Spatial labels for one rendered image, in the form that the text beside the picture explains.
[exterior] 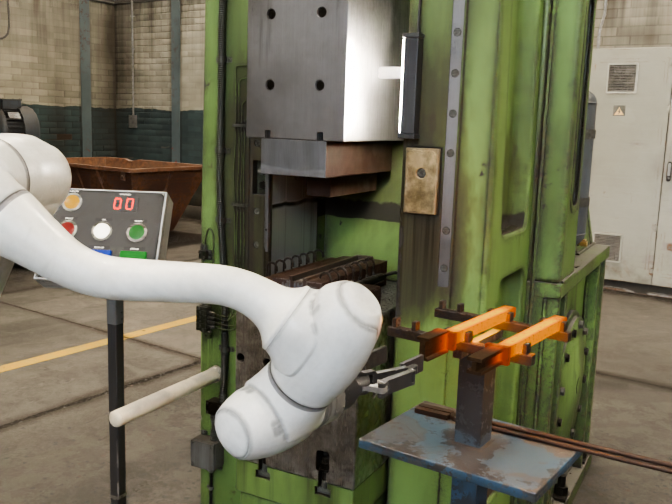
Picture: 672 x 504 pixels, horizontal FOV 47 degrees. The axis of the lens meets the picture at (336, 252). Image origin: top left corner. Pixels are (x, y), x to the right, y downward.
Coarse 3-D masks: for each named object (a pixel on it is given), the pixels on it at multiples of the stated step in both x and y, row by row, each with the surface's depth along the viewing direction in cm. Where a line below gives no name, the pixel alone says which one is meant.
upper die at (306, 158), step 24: (264, 144) 207; (288, 144) 203; (312, 144) 200; (336, 144) 203; (360, 144) 215; (384, 144) 230; (264, 168) 208; (288, 168) 204; (312, 168) 201; (336, 168) 204; (360, 168) 217; (384, 168) 232
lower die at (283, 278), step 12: (312, 264) 237; (324, 264) 232; (360, 264) 233; (372, 264) 234; (384, 264) 239; (276, 276) 212; (288, 276) 213; (312, 276) 209; (324, 276) 213; (336, 276) 214; (348, 276) 218; (312, 288) 206
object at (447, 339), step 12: (492, 312) 169; (504, 312) 169; (468, 324) 158; (480, 324) 160; (492, 324) 165; (420, 336) 144; (432, 336) 144; (444, 336) 149; (456, 336) 149; (420, 348) 144; (432, 348) 145; (444, 348) 150
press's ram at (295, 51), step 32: (256, 0) 202; (288, 0) 198; (320, 0) 193; (352, 0) 192; (384, 0) 208; (256, 32) 203; (288, 32) 199; (320, 32) 195; (352, 32) 193; (384, 32) 210; (256, 64) 205; (288, 64) 200; (320, 64) 196; (352, 64) 195; (384, 64) 212; (256, 96) 206; (288, 96) 201; (320, 96) 197; (352, 96) 197; (384, 96) 214; (256, 128) 207; (288, 128) 203; (320, 128) 198; (352, 128) 199; (384, 128) 216
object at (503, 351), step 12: (540, 324) 160; (552, 324) 160; (516, 336) 150; (528, 336) 150; (540, 336) 155; (492, 348) 140; (504, 348) 140; (516, 348) 145; (480, 360) 133; (492, 360) 139; (504, 360) 141; (468, 372) 135; (480, 372) 134
